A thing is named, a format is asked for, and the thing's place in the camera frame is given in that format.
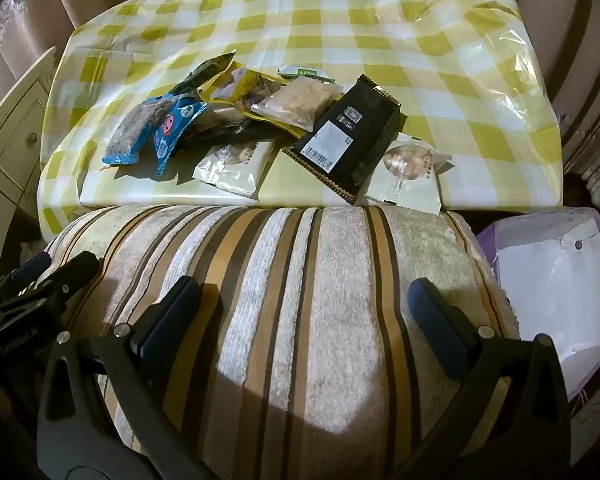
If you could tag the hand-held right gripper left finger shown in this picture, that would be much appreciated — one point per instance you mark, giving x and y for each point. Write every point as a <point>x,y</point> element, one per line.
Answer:
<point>165,320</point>

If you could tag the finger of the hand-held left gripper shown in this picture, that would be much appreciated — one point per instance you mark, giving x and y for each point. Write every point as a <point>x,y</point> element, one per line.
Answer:
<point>30,265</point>
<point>75,272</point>

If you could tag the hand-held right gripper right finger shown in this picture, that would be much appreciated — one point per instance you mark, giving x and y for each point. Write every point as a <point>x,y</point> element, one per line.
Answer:
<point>440,330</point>

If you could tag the white purple paper bag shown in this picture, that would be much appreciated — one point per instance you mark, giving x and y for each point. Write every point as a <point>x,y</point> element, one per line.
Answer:
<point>540,280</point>

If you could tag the blue packet brown snack bar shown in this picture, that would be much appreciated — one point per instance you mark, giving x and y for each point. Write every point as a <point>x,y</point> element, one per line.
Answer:
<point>130,132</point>

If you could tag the white packet round window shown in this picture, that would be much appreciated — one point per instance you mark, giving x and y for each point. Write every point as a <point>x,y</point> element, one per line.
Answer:
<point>410,165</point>
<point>235,165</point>

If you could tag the blue packet pink face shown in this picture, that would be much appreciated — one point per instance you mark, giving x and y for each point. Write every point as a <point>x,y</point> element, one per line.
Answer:
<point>177,120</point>

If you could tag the dark brown snack packet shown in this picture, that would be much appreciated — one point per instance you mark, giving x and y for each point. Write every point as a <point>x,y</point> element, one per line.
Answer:
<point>220,132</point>

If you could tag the large black snack packet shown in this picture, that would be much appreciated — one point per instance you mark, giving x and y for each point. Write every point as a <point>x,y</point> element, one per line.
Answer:
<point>350,135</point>

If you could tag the dark green snack packet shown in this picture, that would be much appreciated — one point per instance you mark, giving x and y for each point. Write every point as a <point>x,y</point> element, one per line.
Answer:
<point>205,72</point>

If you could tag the clear packet beige snack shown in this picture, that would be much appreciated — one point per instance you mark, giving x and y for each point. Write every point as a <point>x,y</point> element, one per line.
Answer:
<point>295,102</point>

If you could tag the green white snack packet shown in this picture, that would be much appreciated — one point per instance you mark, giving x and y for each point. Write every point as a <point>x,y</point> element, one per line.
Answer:
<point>300,71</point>

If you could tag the white cabinet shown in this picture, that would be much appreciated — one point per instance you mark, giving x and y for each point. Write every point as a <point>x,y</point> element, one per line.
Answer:
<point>15,135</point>

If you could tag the yellow white checkered tablecloth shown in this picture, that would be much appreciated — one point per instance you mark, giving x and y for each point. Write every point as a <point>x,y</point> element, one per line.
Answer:
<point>330,25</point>

